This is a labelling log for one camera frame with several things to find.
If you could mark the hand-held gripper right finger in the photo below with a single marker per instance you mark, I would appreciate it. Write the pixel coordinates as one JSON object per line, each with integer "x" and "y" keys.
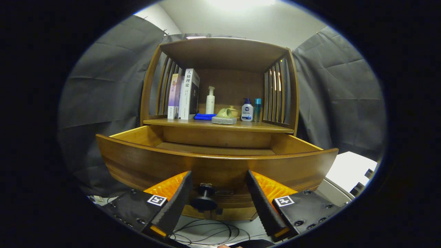
{"x": 263, "y": 206}

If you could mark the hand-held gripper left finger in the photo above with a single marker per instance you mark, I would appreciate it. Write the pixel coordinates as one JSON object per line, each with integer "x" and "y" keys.
{"x": 175, "y": 206}

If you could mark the black drawer knob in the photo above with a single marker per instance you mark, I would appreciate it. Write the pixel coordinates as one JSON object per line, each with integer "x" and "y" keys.
{"x": 204, "y": 201}

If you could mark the brown wooden drawer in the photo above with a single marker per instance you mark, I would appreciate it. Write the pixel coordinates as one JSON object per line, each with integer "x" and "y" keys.
{"x": 144, "y": 165}

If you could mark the wooden countertop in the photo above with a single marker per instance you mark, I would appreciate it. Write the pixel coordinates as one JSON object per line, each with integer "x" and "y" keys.
{"x": 193, "y": 123}

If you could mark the brown wooden cabinet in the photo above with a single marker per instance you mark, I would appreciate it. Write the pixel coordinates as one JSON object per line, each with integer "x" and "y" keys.
{"x": 224, "y": 55}

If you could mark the grey striped panel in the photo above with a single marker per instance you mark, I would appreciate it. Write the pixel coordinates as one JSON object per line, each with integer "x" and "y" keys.
{"x": 336, "y": 193}

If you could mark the white board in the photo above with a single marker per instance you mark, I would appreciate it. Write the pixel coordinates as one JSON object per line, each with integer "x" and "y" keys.
{"x": 348, "y": 170}

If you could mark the blue folded cloth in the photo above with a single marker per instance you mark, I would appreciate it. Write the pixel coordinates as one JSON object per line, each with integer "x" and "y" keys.
{"x": 204, "y": 116}

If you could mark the white bottle with blue pump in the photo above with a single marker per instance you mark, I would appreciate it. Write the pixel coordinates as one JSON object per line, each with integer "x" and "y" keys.
{"x": 247, "y": 112}

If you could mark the teal bottle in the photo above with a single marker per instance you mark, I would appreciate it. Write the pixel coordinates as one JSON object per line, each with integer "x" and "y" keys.
{"x": 257, "y": 109}

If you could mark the yellow lidded teacup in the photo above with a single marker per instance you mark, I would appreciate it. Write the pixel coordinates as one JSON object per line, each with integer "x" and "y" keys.
{"x": 235, "y": 111}

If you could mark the purple book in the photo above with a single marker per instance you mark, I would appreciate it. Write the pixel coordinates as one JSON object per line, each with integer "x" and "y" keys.
{"x": 173, "y": 96}

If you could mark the white book with portrait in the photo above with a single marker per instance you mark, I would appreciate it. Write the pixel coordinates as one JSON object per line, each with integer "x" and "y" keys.
{"x": 188, "y": 94}

